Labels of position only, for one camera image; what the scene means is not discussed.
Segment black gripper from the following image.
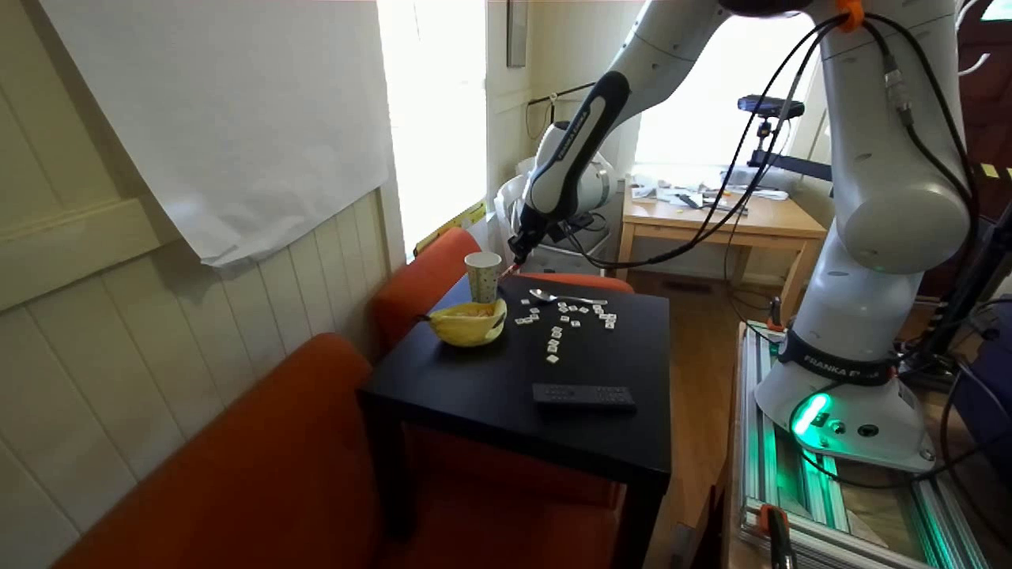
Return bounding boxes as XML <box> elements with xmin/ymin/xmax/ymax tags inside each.
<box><xmin>506</xmin><ymin>205</ymin><xmax>556</xmax><ymax>268</ymax></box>

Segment aluminium robot base platform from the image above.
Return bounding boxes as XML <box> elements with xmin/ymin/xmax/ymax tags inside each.
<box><xmin>726</xmin><ymin>312</ymin><xmax>1012</xmax><ymax>569</ymax></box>

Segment paper cup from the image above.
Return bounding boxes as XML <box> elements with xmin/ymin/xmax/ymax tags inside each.
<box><xmin>461</xmin><ymin>248</ymin><xmax>506</xmax><ymax>306</ymax></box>

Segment yellow bowl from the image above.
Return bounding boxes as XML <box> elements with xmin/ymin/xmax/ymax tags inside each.
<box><xmin>424</xmin><ymin>298</ymin><xmax>512</xmax><ymax>351</ymax></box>

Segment orange upholstered armchair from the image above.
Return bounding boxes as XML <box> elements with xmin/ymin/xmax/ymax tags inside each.
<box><xmin>369</xmin><ymin>225</ymin><xmax>639</xmax><ymax>357</ymax></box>
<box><xmin>50</xmin><ymin>332</ymin><xmax>627</xmax><ymax>569</ymax></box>

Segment black square side table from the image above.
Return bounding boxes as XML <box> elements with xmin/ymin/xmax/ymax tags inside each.
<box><xmin>357</xmin><ymin>268</ymin><xmax>677</xmax><ymax>569</ymax></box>

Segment black remote control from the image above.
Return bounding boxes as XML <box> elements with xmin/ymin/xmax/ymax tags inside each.
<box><xmin>530</xmin><ymin>380</ymin><xmax>641</xmax><ymax>415</ymax></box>

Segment papers on desk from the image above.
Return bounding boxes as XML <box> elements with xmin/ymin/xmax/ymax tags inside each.
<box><xmin>630</xmin><ymin>174</ymin><xmax>795</xmax><ymax>210</ymax></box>

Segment wooden desk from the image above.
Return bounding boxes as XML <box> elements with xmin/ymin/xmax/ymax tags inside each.
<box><xmin>613</xmin><ymin>176</ymin><xmax>831</xmax><ymax>318</ymax></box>

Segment large white paper sheet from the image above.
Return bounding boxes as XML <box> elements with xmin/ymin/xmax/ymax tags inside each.
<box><xmin>34</xmin><ymin>0</ymin><xmax>398</xmax><ymax>273</ymax></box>

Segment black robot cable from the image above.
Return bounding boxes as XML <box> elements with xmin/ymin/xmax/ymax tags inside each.
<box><xmin>864</xmin><ymin>5</ymin><xmax>976</xmax><ymax>248</ymax></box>
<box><xmin>556</xmin><ymin>10</ymin><xmax>879</xmax><ymax>273</ymax></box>

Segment black camera on stand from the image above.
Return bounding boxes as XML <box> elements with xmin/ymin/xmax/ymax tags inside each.
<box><xmin>735</xmin><ymin>91</ymin><xmax>831</xmax><ymax>182</ymax></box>

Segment red handled tool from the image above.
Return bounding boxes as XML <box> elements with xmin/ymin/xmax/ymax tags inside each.
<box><xmin>755</xmin><ymin>502</ymin><xmax>796</xmax><ymax>569</ymax></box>

